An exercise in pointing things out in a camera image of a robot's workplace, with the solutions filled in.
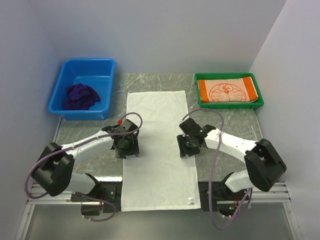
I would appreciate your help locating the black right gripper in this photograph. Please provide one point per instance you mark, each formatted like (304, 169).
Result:
(184, 149)

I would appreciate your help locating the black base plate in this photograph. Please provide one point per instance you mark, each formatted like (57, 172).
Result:
(108, 199)

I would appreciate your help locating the purple towel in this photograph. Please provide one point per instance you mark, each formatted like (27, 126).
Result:
(80, 97)

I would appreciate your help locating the aluminium mounting rail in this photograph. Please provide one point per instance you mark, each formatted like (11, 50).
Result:
(277, 194)

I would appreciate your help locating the green plastic tray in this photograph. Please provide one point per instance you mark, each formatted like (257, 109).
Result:
(233, 75)

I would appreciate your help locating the orange Doraemon towel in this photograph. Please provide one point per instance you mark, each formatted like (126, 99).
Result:
(241, 90)

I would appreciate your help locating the white towel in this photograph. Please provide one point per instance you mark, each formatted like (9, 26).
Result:
(159, 169)

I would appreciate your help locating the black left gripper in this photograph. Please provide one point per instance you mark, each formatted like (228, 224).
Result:
(133, 149)

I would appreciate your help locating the blue plastic bin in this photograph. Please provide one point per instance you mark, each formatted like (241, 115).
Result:
(97, 73)

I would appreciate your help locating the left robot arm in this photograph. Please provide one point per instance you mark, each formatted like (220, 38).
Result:
(54, 170)

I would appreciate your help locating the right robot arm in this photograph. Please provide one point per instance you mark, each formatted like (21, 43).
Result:
(264, 166)

